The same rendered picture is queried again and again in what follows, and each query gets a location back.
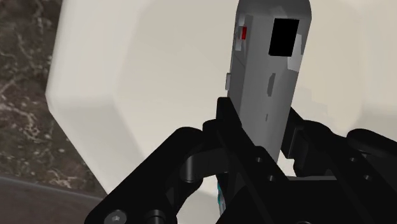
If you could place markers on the grey mobile phone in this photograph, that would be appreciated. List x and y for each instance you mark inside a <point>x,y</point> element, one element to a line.
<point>263,93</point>

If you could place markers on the white toilet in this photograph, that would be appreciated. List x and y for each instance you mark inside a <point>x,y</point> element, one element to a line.
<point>161,68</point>

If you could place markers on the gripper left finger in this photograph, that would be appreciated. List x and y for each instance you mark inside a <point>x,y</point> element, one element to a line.
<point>161,173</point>

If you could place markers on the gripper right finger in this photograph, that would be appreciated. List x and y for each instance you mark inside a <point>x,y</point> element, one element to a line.
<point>366,167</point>

